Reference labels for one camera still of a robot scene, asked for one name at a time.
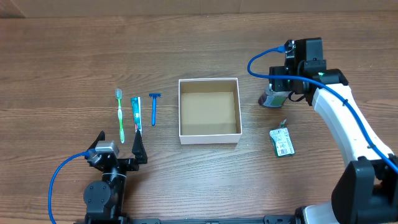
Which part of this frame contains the green white toothbrush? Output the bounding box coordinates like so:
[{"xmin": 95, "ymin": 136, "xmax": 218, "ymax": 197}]
[{"xmin": 115, "ymin": 88, "xmax": 125, "ymax": 144}]

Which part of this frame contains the white cardboard box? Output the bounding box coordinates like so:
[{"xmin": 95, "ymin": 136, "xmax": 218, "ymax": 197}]
[{"xmin": 178, "ymin": 78, "xmax": 243, "ymax": 145}]

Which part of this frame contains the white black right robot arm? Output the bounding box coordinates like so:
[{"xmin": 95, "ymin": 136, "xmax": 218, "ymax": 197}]
[{"xmin": 259, "ymin": 38, "xmax": 397, "ymax": 223}]

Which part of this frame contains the clear soap pump bottle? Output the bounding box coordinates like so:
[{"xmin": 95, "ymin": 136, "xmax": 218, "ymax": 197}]
[{"xmin": 258, "ymin": 88, "xmax": 290, "ymax": 108}]

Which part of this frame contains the blue disposable razor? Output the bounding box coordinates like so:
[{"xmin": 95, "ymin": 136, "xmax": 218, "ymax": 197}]
[{"xmin": 149, "ymin": 93, "xmax": 161, "ymax": 126}]

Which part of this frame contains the blue left cable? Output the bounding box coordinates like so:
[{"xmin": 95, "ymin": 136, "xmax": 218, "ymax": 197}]
[{"xmin": 47, "ymin": 150, "xmax": 94, "ymax": 224}]

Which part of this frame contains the green toothpaste tube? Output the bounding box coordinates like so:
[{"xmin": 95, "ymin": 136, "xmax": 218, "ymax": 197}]
[{"xmin": 131, "ymin": 97, "xmax": 142, "ymax": 133}]

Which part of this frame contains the blue right cable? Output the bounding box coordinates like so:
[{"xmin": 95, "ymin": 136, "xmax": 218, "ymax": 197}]
[{"xmin": 247, "ymin": 45, "xmax": 398, "ymax": 175}]

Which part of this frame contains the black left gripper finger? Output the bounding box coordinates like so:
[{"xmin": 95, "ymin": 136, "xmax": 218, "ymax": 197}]
[
  {"xmin": 88, "ymin": 131, "xmax": 105, "ymax": 150},
  {"xmin": 132, "ymin": 129, "xmax": 148, "ymax": 164}
]

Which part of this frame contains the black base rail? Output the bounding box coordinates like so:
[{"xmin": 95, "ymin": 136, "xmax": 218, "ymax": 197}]
[{"xmin": 75, "ymin": 215, "xmax": 302, "ymax": 224}]

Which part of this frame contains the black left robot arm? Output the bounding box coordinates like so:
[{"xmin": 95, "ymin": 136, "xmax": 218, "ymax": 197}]
[{"xmin": 83, "ymin": 130, "xmax": 148, "ymax": 223}]

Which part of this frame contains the blue cable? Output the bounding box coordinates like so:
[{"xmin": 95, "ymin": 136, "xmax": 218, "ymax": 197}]
[
  {"xmin": 47, "ymin": 150, "xmax": 94, "ymax": 224},
  {"xmin": 247, "ymin": 45, "xmax": 398, "ymax": 175}
]

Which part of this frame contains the green white soap packet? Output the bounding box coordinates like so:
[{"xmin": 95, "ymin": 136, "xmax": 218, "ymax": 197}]
[{"xmin": 269, "ymin": 119, "xmax": 295, "ymax": 158}]

